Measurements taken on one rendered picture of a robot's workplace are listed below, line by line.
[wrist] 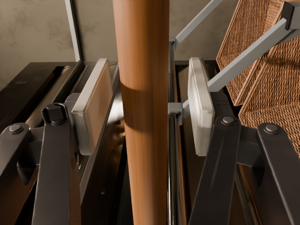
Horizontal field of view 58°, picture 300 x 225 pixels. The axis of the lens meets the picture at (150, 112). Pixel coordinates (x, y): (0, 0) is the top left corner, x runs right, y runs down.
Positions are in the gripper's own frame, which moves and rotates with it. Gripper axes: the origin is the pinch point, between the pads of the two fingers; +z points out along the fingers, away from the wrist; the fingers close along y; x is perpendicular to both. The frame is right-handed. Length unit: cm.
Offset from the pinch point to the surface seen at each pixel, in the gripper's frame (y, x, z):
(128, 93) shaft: -1.0, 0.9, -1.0
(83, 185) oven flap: -21, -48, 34
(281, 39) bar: 23.4, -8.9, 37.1
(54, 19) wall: -152, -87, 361
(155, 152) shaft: 0.5, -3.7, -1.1
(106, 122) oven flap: -20, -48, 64
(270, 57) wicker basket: 41, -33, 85
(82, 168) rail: -23, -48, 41
